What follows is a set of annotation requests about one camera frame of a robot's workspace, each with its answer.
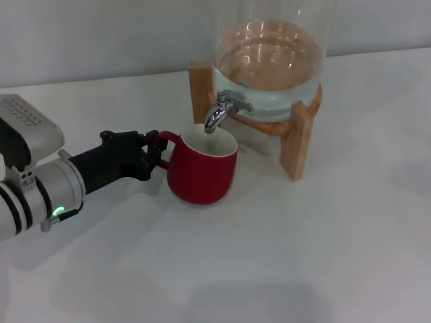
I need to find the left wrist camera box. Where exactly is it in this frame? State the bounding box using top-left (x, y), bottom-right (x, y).
top-left (0, 94), bottom-right (65, 171)

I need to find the red ceramic cup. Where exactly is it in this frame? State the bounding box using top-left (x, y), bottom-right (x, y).
top-left (155, 123), bottom-right (239, 206)

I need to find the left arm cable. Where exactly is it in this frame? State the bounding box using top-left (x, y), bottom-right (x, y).
top-left (40, 196), bottom-right (85, 233)

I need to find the chrome faucet tap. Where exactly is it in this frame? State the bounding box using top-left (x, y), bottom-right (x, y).
top-left (204, 88), bottom-right (255, 135)

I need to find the wooden dispenser stand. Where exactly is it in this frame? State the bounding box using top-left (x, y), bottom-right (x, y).
top-left (189, 61), bottom-right (323, 183)

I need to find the glass water dispenser jar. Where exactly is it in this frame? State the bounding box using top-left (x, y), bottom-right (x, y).
top-left (211, 0), bottom-right (337, 122)

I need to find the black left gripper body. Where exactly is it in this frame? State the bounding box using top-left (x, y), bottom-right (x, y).
top-left (67, 129), bottom-right (152, 196)

